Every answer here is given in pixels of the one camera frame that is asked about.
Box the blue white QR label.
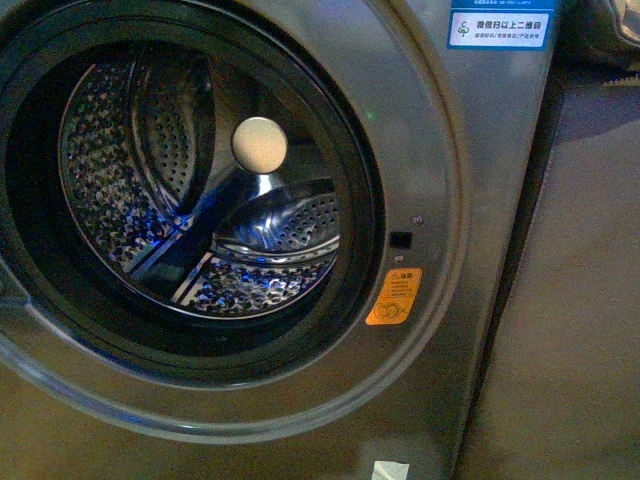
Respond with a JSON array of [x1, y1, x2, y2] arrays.
[[447, 0, 557, 51]]

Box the orange warning sticker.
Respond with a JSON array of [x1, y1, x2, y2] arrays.
[[365, 268, 423, 326]]

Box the white tape piece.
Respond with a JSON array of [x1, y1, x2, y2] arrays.
[[371, 460, 410, 480]]

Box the grey cloth-covered cabinet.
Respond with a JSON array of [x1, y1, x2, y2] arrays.
[[457, 78, 639, 479]]

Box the perforated steel washer drum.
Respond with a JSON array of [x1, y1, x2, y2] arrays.
[[58, 42, 340, 321]]

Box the grey front-load washing machine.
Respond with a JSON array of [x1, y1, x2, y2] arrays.
[[1, 1, 559, 479]]

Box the round beige drum hub cap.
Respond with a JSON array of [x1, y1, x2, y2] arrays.
[[231, 117, 288, 175]]

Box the crumpled dark fabric on top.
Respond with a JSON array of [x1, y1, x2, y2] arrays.
[[553, 0, 639, 77]]

